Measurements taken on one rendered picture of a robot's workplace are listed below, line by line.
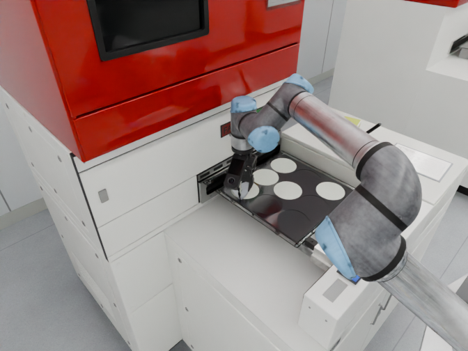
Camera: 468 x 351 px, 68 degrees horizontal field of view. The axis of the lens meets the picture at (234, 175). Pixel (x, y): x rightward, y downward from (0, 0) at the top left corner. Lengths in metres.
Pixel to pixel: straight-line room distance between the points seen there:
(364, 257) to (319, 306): 0.24
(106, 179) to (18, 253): 1.65
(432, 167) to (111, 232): 1.11
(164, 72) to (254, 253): 0.61
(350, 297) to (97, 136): 0.71
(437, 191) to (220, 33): 0.85
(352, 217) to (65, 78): 0.62
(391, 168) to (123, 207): 0.73
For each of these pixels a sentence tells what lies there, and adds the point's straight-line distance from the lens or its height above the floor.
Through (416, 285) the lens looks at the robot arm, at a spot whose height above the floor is 1.14.
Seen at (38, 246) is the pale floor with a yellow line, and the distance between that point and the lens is 2.56.
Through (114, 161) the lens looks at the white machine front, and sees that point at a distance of 0.98.
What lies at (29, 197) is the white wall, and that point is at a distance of 2.74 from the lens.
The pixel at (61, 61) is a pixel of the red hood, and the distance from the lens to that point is 0.78.
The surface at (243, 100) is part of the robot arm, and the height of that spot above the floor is 1.27.
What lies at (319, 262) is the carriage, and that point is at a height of 0.87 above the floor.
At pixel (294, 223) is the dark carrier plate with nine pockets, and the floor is 0.90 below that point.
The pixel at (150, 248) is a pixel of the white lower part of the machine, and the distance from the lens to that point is 1.24.
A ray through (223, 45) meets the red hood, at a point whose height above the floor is 1.40.
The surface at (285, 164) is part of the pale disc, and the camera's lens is 1.38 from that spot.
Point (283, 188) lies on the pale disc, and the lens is 1.26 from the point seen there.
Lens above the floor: 1.69
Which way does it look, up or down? 37 degrees down
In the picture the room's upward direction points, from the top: straight up
